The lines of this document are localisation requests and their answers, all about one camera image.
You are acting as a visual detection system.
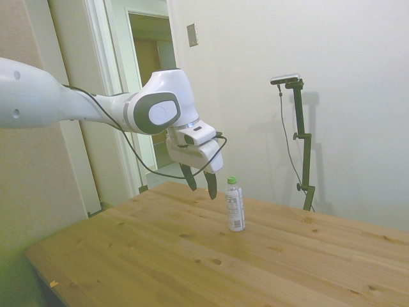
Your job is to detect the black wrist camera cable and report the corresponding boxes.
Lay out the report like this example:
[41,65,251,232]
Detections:
[62,83,229,178]

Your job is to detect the silver bar camera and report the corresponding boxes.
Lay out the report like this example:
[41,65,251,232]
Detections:
[270,72,302,86]

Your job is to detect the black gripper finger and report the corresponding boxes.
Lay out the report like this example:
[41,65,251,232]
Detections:
[203,171,219,201]
[179,162,197,193]

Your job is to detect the grey wall switch plate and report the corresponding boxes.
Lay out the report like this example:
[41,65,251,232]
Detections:
[186,22,199,48]

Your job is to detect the white bottle with green cap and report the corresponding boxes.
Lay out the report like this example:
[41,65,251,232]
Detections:
[224,175,247,233]

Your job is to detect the white door frame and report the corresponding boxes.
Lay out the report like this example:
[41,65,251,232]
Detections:
[83,0,180,207]

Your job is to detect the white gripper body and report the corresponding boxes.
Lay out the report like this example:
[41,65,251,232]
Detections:
[165,139,225,175]

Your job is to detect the dark jointed camera stand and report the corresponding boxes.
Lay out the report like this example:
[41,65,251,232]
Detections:
[283,79,317,212]

